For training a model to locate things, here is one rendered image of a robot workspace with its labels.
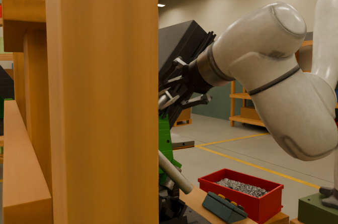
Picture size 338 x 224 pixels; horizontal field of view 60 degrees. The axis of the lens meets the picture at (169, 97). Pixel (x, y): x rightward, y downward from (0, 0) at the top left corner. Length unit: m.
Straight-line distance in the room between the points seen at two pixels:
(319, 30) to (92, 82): 0.59
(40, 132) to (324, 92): 0.55
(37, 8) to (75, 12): 0.30
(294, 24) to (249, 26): 0.07
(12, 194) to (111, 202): 0.15
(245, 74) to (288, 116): 0.10
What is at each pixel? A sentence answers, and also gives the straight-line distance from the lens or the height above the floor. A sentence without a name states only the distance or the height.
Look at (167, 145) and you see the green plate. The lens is 1.04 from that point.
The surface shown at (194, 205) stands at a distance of 1.21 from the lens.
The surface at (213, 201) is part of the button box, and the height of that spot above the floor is 0.94.
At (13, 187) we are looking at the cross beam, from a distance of 0.43.
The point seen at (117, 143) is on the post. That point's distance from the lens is 0.27.
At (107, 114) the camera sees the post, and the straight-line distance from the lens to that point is 0.27.
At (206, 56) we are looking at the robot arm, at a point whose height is 1.45.
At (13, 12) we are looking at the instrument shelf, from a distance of 0.55.
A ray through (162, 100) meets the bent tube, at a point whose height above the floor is 1.34.
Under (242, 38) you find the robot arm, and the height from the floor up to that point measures 1.47.
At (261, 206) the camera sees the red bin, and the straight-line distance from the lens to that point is 1.30.
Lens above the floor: 1.42
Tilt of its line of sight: 5 degrees down
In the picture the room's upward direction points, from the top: straight up
